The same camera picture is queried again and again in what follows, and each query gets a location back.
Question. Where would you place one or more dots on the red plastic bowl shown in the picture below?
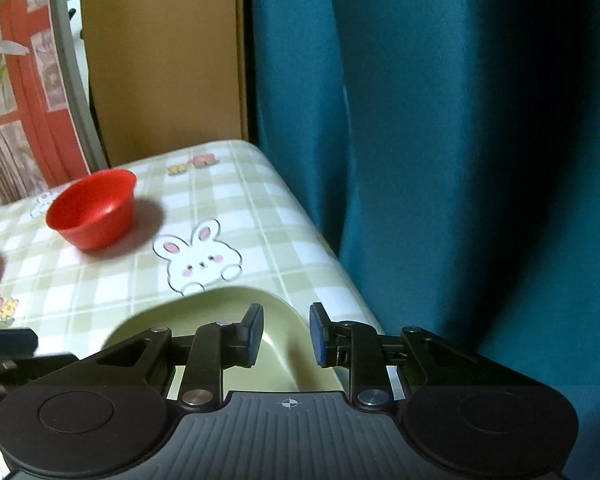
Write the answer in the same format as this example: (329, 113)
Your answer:
(91, 210)

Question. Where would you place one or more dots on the light green plate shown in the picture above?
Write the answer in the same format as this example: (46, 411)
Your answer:
(215, 306)

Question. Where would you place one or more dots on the teal curtain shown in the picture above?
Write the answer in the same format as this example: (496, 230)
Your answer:
(430, 110)

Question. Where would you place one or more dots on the tan wooden board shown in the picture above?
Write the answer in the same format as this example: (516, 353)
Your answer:
(165, 60)

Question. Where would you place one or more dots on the printed wall cloth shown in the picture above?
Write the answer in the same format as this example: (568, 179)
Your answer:
(15, 85)

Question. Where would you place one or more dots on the plaid bunny print tablecloth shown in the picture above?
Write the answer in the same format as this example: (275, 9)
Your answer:
(260, 200)

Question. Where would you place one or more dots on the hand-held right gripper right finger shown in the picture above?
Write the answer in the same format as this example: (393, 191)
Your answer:
(318, 335)

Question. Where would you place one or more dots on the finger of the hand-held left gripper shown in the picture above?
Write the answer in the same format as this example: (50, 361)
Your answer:
(35, 366)
(7, 341)

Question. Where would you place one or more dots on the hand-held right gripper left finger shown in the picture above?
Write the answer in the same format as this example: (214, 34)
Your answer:
(253, 340)

